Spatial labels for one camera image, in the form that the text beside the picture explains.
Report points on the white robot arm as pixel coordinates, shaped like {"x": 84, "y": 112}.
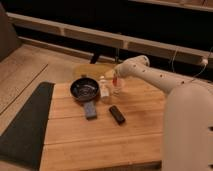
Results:
{"x": 188, "y": 115}

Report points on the small clear bottle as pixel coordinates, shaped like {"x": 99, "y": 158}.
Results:
{"x": 104, "y": 90}

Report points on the black rectangular block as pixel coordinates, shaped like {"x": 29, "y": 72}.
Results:
{"x": 118, "y": 116}

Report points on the white power plug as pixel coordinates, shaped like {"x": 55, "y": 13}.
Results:
{"x": 204, "y": 62}

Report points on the dark green floor mat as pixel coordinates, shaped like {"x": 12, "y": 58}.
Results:
{"x": 22, "y": 141}

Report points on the black frying pan blue handle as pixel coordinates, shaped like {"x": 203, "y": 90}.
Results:
{"x": 85, "y": 90}

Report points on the wooden shelf rail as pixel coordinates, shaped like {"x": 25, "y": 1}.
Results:
{"x": 153, "y": 48}

